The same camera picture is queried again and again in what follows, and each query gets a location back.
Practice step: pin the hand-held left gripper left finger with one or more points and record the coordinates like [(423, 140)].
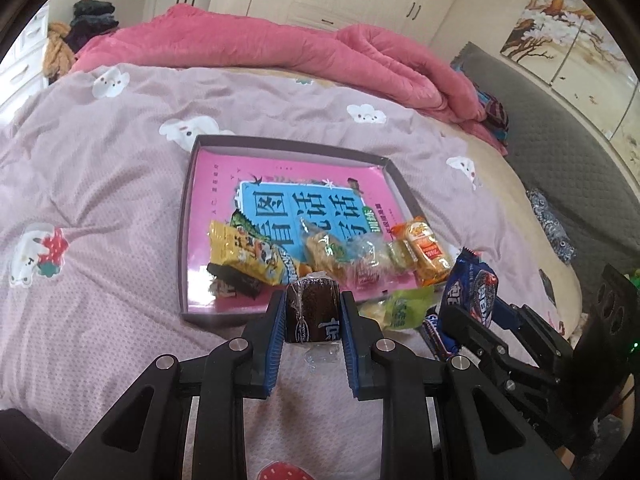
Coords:
[(272, 345)]

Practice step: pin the dark grey shallow box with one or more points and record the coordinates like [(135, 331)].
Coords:
[(400, 185)]

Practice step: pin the brown cake roll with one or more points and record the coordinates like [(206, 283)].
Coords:
[(310, 310)]

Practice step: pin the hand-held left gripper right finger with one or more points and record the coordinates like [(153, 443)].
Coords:
[(352, 350)]

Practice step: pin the pink quilt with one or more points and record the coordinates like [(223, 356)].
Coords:
[(300, 45)]

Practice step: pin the dark blue snack bar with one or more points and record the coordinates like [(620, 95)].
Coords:
[(437, 335)]

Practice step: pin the white drawer cabinet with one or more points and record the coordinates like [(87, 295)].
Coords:
[(20, 60)]

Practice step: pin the pile of dark clothes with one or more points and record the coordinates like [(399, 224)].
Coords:
[(92, 22)]

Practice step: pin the dark patterned pillow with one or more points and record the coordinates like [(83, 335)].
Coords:
[(550, 225)]

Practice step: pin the beige bed sheet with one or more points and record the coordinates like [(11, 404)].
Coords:
[(510, 210)]

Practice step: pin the pink book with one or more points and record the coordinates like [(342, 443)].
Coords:
[(215, 180)]

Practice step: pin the blue snack packet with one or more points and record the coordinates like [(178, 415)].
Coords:
[(472, 285)]

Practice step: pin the small pale wrapped pastry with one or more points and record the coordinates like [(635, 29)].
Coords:
[(400, 255)]

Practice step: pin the striped clothes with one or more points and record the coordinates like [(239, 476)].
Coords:
[(492, 110)]

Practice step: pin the floral wall painting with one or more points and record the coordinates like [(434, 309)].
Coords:
[(575, 40)]

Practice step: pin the lilac printed bed sheet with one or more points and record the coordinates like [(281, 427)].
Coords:
[(100, 185)]

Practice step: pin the black and yellow snack packet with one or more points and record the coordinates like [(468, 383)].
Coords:
[(235, 282)]

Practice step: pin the clear pastry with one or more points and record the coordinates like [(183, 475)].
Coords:
[(367, 265)]

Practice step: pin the green pea snack packet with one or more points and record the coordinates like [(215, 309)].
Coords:
[(247, 225)]

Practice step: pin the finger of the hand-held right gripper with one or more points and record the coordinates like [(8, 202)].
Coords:
[(542, 332), (470, 332)]

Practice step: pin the grey padded headboard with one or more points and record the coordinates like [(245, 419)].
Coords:
[(575, 160)]

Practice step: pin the orange rice cracker packet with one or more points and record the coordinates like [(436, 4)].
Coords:
[(425, 250)]

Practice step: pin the clear bag of yellow crackers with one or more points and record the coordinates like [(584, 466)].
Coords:
[(325, 250)]

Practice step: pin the tan knitted cloth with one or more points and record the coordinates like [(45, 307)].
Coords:
[(57, 50)]

